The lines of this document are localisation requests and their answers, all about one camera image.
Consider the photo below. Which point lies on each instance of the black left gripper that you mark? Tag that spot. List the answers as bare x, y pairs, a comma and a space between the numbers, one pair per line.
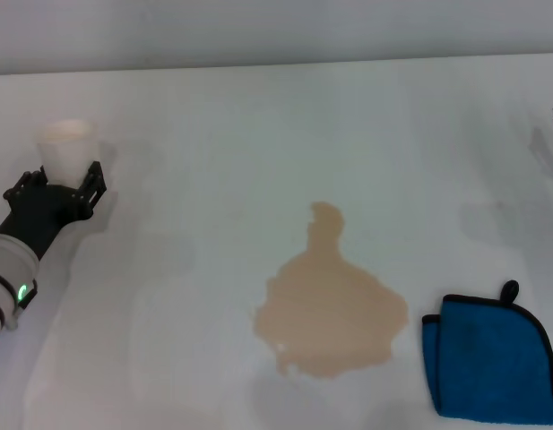
40, 215

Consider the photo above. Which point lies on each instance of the white paper cup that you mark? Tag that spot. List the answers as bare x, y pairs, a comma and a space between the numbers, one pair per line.
67, 152

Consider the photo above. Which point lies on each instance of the blue rag with black trim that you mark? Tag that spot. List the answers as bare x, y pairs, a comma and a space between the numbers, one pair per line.
486, 358

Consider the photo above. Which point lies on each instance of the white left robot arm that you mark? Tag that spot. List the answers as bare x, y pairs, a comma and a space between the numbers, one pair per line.
7, 273

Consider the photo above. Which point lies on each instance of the brown liquid stain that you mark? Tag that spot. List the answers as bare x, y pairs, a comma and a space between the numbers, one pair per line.
330, 313

